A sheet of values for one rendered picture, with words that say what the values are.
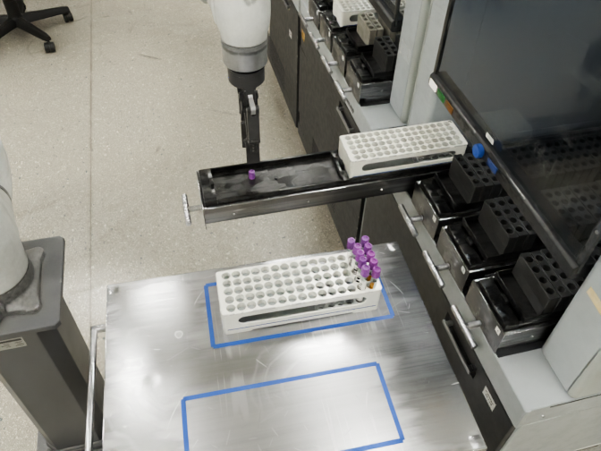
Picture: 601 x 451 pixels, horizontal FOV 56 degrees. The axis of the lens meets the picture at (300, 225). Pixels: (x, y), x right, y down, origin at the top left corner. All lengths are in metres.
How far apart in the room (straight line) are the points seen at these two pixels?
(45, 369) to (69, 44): 2.52
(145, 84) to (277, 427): 2.51
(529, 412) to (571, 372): 0.11
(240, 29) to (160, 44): 2.51
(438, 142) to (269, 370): 0.70
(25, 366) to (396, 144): 1.02
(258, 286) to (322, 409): 0.25
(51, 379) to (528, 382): 1.10
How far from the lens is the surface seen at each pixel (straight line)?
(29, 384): 1.57
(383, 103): 1.74
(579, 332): 1.11
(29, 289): 1.35
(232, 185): 1.34
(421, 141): 1.41
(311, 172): 1.37
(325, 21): 2.00
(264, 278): 1.06
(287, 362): 1.02
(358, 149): 1.35
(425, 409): 1.01
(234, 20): 1.08
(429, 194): 1.34
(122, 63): 3.44
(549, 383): 1.21
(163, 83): 3.22
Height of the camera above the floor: 1.71
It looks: 47 degrees down
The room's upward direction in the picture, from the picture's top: 2 degrees clockwise
